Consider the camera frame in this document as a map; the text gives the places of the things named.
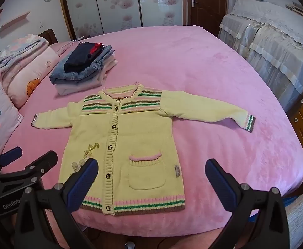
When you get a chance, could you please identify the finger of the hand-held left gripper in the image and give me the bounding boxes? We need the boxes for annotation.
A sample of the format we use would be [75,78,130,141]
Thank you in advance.
[0,146,23,177]
[0,150,58,187]

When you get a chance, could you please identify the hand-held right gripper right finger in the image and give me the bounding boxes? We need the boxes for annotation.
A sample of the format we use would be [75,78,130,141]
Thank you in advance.
[205,158,290,249]

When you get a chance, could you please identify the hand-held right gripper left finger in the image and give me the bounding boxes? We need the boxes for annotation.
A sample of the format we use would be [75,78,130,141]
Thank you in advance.
[13,158,99,249]

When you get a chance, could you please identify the yellow striped knit cardigan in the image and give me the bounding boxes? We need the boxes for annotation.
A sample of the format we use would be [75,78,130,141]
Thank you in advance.
[31,82,256,216]

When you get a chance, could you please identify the pink pillow with orange print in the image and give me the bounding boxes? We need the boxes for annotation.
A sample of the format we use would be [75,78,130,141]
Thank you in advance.
[0,47,60,109]

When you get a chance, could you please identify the folded denim jeans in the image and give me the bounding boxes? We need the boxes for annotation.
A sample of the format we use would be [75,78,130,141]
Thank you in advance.
[49,45,116,85]

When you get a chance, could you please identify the folded white garment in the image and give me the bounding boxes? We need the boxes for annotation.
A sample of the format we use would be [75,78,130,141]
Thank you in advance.
[56,58,119,96]

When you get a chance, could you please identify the white woven cloth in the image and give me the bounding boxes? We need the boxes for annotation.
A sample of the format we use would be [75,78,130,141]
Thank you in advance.
[284,187,303,249]

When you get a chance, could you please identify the pink bed blanket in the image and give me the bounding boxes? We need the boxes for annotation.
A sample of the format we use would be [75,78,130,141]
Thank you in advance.
[1,25,303,236]

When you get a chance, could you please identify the folded navy garment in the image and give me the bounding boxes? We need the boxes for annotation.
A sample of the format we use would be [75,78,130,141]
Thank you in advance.
[64,42,100,73]

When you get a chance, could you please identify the folded floral quilt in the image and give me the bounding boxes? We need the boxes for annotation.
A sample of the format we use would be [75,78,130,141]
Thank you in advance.
[0,34,50,76]

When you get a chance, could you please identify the folded red garment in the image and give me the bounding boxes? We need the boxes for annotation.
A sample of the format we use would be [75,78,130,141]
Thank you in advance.
[90,43,104,55]

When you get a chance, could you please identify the wooden headboard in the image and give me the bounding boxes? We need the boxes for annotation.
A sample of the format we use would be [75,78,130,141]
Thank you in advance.
[38,28,58,44]

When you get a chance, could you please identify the cream lace covered furniture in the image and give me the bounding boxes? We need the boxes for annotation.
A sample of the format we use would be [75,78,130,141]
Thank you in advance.
[217,0,303,112]

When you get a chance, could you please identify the floral sliding door wardrobe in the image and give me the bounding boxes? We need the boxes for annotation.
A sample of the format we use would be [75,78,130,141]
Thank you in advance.
[57,0,191,42]

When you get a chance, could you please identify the brown wooden door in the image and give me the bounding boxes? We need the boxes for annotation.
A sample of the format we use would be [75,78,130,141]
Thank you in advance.
[186,0,228,37]

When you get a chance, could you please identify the wooden wall shelf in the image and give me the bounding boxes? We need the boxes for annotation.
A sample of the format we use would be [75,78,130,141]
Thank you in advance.
[0,12,30,33]

